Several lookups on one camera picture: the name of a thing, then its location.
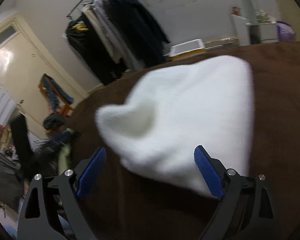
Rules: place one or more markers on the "grey striped garment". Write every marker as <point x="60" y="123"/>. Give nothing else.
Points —
<point x="41" y="146"/>

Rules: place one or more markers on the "wooden chair with clothes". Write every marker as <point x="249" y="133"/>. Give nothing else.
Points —
<point x="59" y="102"/>

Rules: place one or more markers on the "white fuzzy cardigan black trim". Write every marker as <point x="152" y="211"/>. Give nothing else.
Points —
<point x="170" y="111"/>

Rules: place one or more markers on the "white yellow storage box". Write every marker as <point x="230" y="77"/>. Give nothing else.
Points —
<point x="186" y="49"/>

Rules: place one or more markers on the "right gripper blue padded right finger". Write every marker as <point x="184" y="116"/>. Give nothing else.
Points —
<point x="208" y="171"/>

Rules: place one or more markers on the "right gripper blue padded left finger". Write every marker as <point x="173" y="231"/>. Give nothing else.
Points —
<point x="88" y="170"/>

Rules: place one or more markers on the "brown bed blanket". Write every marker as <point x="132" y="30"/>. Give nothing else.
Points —
<point x="123" y="205"/>

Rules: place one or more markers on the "white bedside cabinet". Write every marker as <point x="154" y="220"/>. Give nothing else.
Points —
<point x="260" y="33"/>

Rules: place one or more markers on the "light green garment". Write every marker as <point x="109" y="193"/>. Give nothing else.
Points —
<point x="64" y="159"/>

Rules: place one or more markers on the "purple plastic bag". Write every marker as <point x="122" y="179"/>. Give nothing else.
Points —
<point x="285" y="31"/>

